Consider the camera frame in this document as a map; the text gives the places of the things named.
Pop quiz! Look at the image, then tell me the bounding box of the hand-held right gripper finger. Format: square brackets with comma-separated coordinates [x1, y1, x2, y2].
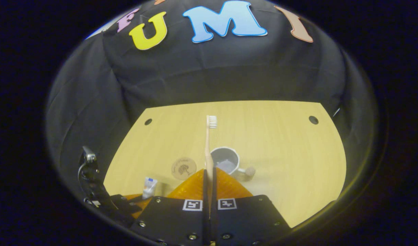
[130, 168, 210, 246]
[210, 167, 292, 246]

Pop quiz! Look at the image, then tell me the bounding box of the round wooden coaster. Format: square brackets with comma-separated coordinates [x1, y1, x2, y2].
[171, 157, 197, 181]

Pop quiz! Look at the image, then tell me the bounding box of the white cup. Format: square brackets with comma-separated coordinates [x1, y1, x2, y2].
[210, 147, 256, 181]

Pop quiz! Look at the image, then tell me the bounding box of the white toothpaste tube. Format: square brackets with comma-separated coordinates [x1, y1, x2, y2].
[142, 177, 158, 200]

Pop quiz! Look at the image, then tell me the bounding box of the black backdrop cloth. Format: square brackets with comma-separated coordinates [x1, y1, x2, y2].
[47, 0, 377, 205]

